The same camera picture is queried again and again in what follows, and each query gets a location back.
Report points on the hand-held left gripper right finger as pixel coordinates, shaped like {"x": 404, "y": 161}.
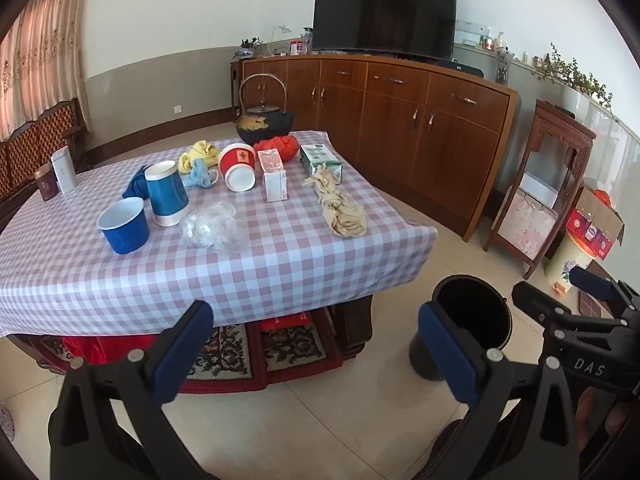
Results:
{"x": 450, "y": 355}

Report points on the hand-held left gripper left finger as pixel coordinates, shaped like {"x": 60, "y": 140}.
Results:
{"x": 182, "y": 355}

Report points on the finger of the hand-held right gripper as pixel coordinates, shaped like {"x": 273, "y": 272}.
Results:
{"x": 592, "y": 282}
{"x": 530, "y": 300}

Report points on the black bucket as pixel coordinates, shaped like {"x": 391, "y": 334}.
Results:
{"x": 480, "y": 310}

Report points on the clear plastic bag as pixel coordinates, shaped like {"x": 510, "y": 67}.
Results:
{"x": 210, "y": 225}

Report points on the blue paper bowl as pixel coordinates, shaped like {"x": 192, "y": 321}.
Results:
{"x": 125, "y": 235}

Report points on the tall blue cup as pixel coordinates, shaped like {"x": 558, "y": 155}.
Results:
{"x": 167, "y": 195}

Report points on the beige cloth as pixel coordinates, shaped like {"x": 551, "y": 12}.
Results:
{"x": 345, "y": 215}

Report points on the dark blue cloth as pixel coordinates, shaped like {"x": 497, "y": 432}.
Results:
{"x": 135, "y": 185}

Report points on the light blue cloth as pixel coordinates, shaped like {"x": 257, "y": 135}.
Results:
{"x": 200, "y": 172}

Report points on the pink white small box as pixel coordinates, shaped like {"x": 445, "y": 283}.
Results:
{"x": 272, "y": 180}

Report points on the yellow cloth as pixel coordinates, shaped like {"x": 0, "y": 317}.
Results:
{"x": 202, "y": 152}

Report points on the red paper cup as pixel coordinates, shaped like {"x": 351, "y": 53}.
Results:
{"x": 237, "y": 157}

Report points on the red cloth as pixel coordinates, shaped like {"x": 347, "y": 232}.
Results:
{"x": 280, "y": 147}

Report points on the green white carton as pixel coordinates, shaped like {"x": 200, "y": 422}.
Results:
{"x": 320, "y": 157}

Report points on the person's right hand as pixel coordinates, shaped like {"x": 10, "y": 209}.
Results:
{"x": 590, "y": 410}

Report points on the floral pedal bin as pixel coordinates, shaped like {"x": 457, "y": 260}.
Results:
{"x": 567, "y": 260}

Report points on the cardboard box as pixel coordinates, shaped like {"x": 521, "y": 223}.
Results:
{"x": 597, "y": 230}

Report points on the red fabric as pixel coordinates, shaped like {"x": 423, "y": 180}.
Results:
{"x": 110, "y": 347}

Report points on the floral storage box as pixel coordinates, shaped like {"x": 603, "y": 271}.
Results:
{"x": 525, "y": 225}

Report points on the orange bag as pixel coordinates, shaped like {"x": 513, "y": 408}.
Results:
{"x": 603, "y": 197}

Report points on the red flat box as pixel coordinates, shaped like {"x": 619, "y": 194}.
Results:
{"x": 285, "y": 320}

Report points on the checkered tablecloth table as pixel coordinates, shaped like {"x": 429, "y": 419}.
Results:
{"x": 275, "y": 260}

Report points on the carved wooden stand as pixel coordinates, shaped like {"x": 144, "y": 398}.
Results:
{"x": 560, "y": 135}

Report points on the trailing potted plant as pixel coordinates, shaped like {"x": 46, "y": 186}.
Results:
{"x": 575, "y": 77}

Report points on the white canister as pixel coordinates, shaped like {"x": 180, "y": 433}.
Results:
{"x": 64, "y": 172}

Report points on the maroon canister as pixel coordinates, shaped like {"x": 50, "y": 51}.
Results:
{"x": 46, "y": 185}

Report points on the wooden sideboard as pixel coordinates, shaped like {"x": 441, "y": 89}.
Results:
{"x": 390, "y": 125}

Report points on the glass vase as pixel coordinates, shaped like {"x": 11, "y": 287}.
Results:
{"x": 503, "y": 70}

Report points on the black iron teapot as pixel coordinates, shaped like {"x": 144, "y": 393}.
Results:
{"x": 260, "y": 125}

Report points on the wooden sofa bench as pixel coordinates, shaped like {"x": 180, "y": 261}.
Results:
{"x": 35, "y": 145}

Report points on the cluster of small bottles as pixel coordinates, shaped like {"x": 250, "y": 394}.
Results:
{"x": 495, "y": 42}

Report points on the white outlet strip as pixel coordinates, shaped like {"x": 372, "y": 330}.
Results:
{"x": 472, "y": 25}

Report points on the small potted plant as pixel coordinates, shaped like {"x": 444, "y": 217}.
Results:
{"x": 247, "y": 47}

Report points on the black television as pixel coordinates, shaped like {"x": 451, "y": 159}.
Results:
{"x": 385, "y": 10}

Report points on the red white bottle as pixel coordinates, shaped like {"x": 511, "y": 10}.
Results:
{"x": 295, "y": 47}

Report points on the beige curtain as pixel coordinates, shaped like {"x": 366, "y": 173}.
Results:
{"x": 40, "y": 50}

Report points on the clear jar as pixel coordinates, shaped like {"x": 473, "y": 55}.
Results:
{"x": 306, "y": 40}

